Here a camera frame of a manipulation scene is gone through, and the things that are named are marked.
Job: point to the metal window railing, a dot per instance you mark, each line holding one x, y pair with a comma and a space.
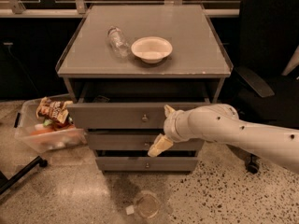
46, 13

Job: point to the black office chair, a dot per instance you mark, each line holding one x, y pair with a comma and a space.
264, 87

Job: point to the grey top drawer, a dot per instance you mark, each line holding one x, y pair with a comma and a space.
118, 115

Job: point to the grey drawer cabinet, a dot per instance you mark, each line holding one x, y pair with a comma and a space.
125, 64

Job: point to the clear lid on floor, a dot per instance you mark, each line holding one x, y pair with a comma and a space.
145, 203

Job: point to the clear plastic bin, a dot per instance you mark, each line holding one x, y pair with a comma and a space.
39, 134

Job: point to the brown snack bag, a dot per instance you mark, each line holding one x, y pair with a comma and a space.
54, 110

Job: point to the black chair leg with caster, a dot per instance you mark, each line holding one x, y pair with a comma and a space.
7, 183

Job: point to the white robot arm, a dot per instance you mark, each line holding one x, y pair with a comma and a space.
220, 123

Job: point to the grey bottom drawer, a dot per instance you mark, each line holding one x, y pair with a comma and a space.
147, 164

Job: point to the grey middle drawer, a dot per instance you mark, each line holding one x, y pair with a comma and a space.
120, 141

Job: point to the white bowl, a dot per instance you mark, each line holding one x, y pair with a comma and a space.
151, 49

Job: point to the clear plastic bottle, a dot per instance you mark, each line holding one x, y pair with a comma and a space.
118, 42

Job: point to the grey drawer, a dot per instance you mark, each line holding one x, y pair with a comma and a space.
147, 164
120, 141
118, 115

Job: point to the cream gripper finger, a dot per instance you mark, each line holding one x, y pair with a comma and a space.
168, 110
161, 144

